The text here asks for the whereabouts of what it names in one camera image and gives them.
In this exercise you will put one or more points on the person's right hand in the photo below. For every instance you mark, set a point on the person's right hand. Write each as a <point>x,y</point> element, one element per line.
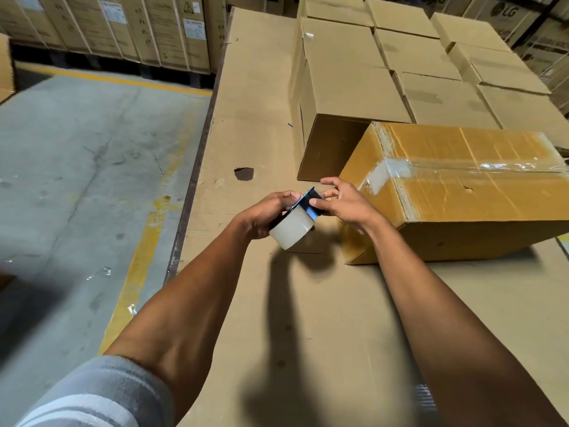
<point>351,204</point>

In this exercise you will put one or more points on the person's left hand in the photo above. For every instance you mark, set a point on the person's left hand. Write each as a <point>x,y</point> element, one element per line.
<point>260,213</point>

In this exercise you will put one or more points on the person's right middle finger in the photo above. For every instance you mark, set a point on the person's right middle finger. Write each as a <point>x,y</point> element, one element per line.
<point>331,180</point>

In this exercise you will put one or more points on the person's left thumb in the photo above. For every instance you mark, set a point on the person's left thumb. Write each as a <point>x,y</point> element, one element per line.
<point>290,197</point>

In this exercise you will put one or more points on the person's right thumb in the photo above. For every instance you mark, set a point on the person's right thumb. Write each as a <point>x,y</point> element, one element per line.
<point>320,204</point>

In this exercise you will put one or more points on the blue metal tape dispenser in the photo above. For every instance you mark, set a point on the blue metal tape dispenser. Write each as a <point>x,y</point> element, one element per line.
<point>310,200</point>

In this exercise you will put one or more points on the clear packing tape roll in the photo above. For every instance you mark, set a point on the clear packing tape roll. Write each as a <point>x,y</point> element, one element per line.
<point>294,229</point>

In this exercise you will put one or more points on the person's right forearm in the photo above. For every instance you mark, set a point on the person's right forearm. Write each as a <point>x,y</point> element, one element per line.
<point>444,329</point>

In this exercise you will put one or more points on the person's left forearm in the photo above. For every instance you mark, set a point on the person's left forearm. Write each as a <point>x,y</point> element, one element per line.
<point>191,306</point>

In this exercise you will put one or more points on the large flat cardboard sheet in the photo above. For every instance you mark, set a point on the large flat cardboard sheet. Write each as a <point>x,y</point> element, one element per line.
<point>249,128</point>

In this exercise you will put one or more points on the open-ended cardboard box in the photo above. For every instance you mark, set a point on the open-ended cardboard box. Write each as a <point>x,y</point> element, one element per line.
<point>342,84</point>

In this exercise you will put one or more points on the taped brown cardboard box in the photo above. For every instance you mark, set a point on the taped brown cardboard box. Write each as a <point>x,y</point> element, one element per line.
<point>471,195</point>

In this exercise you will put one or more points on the rows of closed plain cartons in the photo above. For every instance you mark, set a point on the rows of closed plain cartons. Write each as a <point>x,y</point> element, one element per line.
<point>426,53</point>

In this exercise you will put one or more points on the clear plastic scrap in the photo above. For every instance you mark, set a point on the clear plastic scrap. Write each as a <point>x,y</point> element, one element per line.
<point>101,273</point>
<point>132,309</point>

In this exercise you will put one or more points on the dark wooden pallets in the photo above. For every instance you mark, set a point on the dark wooden pallets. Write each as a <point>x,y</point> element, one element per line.
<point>111,64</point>

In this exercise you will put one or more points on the row of tall printed cartons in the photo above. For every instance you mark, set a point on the row of tall printed cartons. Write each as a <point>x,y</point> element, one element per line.
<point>146,26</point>

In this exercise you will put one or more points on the stack of dark-printed cartons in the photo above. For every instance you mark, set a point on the stack of dark-printed cartons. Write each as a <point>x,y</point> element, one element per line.
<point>533,31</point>

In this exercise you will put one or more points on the grey striped sleeve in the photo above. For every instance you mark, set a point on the grey striped sleeve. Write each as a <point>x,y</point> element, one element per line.
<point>98,395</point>

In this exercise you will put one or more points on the cardboard piece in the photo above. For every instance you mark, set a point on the cardboard piece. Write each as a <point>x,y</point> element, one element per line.
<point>5,66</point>

